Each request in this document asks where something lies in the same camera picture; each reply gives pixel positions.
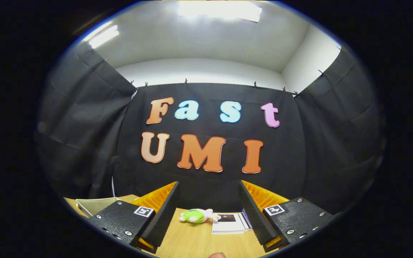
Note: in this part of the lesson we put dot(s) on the blue book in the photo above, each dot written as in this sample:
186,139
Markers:
246,219

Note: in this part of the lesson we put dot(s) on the grey fabric storage box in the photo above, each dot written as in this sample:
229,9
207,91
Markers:
95,205

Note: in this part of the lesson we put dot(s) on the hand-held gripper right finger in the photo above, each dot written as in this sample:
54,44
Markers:
255,218

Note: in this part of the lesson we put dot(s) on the large ceiling light panel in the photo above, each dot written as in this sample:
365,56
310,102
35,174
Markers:
221,10

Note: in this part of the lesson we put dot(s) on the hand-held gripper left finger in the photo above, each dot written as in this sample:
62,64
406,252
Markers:
163,218

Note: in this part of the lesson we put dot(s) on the long ceiling light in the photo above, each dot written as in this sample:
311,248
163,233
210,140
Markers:
103,36

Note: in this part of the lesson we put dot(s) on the green and pink plush toy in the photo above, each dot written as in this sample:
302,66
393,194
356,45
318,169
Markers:
194,216

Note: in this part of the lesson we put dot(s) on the white book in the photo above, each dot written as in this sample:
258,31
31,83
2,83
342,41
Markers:
228,226

